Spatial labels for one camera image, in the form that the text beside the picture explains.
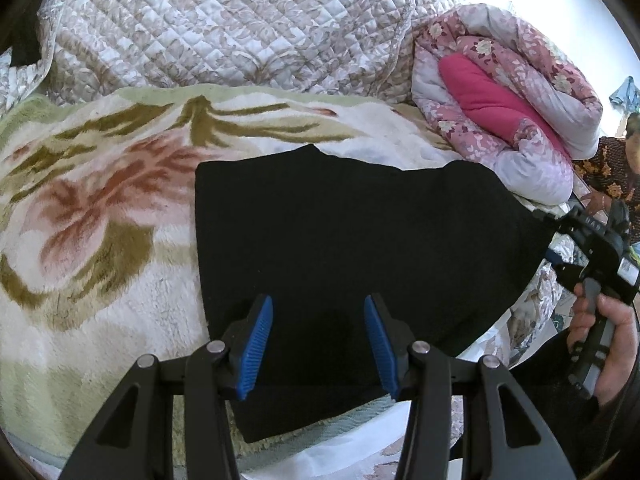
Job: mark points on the floral fleece blanket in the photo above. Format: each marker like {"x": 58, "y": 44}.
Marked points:
{"x": 100, "y": 260}

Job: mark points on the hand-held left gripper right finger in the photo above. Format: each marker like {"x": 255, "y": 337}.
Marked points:
{"x": 382, "y": 345}

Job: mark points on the black pants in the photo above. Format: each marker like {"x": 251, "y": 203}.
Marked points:
{"x": 350, "y": 235}

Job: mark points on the person's right hand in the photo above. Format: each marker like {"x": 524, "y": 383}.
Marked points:
{"x": 620, "y": 340}

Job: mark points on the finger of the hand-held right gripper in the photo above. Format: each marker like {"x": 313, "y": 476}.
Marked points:
{"x": 557, "y": 221}
{"x": 567, "y": 270}

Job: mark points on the quilted leaf-print bedspread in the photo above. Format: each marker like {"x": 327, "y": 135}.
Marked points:
{"x": 225, "y": 20}

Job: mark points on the pink floral comforter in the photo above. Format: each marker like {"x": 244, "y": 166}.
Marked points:
{"x": 525, "y": 170}

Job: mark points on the blue hanging cloth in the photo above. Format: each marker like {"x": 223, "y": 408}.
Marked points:
{"x": 626, "y": 92}

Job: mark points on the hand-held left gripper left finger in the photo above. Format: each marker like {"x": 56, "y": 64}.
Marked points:
{"x": 255, "y": 345}

